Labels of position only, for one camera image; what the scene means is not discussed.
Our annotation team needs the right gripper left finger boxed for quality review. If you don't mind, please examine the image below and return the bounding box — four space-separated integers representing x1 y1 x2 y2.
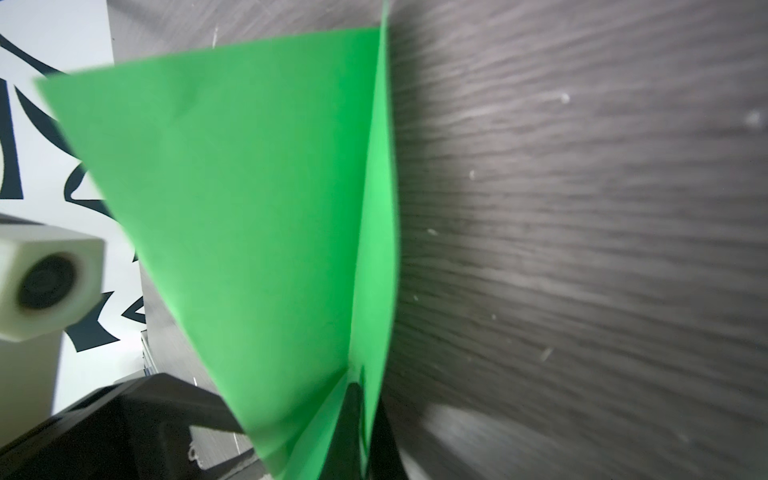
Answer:
319 383 364 480

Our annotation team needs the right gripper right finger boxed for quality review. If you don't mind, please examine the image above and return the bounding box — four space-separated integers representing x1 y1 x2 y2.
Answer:
367 399 408 480

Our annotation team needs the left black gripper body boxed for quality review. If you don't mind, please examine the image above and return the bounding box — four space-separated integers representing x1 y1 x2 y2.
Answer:
1 374 267 479

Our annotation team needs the green square paper sheet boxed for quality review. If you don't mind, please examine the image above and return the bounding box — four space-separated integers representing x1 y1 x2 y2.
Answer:
37 22 399 479

